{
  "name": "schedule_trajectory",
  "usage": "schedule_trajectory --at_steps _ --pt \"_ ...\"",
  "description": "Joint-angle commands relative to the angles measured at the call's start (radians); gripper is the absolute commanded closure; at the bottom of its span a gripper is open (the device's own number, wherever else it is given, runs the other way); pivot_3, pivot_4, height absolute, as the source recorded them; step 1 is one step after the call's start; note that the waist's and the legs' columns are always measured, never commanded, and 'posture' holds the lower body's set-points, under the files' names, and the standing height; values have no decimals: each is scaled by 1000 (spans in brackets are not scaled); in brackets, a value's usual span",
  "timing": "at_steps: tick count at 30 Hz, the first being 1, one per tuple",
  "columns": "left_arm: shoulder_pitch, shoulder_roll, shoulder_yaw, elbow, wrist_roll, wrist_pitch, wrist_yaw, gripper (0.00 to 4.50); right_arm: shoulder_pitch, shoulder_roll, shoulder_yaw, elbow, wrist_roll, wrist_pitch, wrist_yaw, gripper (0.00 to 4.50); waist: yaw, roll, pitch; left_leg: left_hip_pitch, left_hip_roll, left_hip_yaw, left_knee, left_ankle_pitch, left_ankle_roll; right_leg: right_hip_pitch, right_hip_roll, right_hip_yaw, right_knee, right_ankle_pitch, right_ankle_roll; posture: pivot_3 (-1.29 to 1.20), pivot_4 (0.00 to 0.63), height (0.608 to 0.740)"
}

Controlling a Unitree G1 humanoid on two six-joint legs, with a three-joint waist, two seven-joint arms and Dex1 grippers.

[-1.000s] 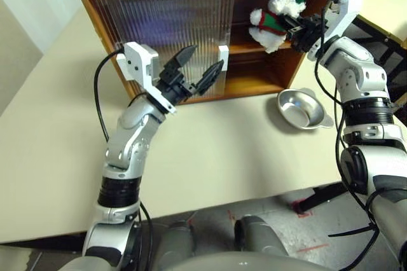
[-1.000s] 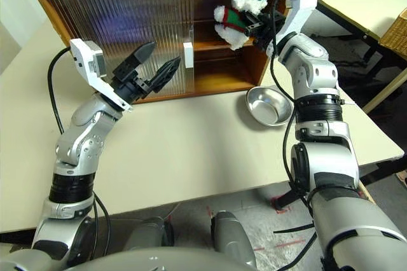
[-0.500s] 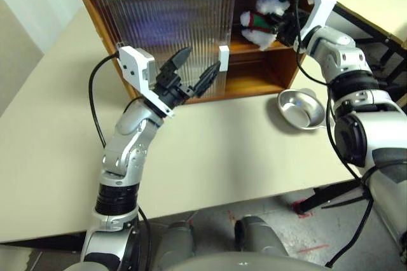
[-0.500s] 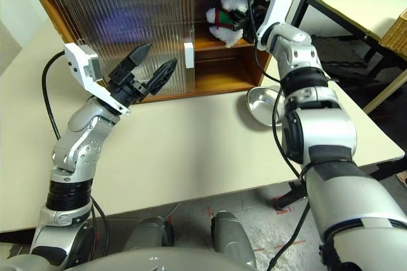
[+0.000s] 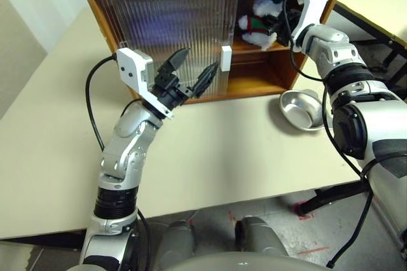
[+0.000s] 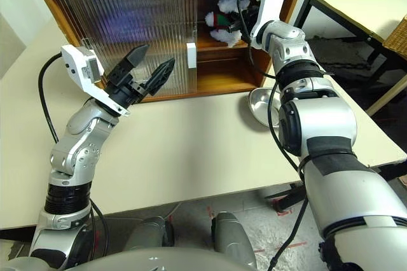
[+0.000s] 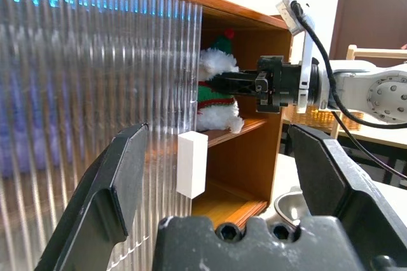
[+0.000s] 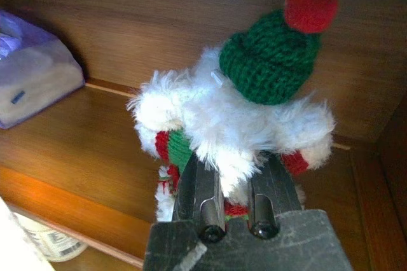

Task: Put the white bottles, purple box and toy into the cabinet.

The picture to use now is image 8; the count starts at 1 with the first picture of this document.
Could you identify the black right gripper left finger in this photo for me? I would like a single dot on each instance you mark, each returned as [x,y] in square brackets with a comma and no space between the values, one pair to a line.
[200,194]

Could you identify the purple tissue pack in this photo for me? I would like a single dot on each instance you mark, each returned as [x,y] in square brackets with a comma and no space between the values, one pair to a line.
[38,70]

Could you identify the wooden shelf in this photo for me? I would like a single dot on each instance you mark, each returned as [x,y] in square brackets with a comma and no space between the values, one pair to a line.
[95,131]

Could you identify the white plush snowman toy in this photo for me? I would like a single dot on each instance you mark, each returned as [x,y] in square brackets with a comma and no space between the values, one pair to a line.
[229,115]

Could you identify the white plastic jar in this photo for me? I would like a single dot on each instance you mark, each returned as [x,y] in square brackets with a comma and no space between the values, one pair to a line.
[54,245]

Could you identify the wooden cabinet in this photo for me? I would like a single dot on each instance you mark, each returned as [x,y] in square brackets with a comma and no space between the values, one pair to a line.
[127,13]

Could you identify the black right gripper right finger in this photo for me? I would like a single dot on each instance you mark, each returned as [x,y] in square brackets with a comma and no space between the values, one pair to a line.
[275,191]

